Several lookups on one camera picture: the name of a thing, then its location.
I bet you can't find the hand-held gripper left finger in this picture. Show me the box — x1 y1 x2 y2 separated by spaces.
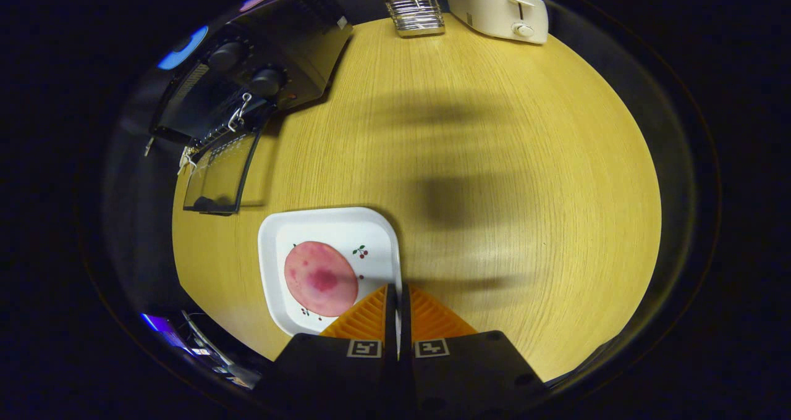
263 284 400 420

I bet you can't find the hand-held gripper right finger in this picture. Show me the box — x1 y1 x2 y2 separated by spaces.
400 284 548 420

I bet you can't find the round pink meat slice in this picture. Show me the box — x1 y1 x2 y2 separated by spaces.
284 241 359 317

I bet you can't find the white square plate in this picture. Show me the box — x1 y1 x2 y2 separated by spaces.
258 207 403 337

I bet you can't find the black toaster oven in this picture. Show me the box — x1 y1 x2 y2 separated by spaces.
148 0 354 216

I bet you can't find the white pop-up toaster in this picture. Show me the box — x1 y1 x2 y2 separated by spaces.
439 0 549 44

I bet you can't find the wire mesh holder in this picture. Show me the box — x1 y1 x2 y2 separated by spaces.
383 0 446 38

